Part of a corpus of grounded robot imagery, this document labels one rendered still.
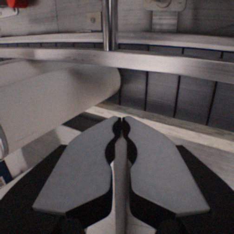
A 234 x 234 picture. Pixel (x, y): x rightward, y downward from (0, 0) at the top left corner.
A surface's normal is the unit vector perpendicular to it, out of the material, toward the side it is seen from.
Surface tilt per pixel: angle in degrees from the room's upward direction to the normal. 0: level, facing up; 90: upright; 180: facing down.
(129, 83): 0
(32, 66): 90
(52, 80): 90
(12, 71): 90
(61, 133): 0
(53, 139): 0
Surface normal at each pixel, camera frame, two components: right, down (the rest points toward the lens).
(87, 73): 0.56, -0.51
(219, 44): -0.52, 0.40
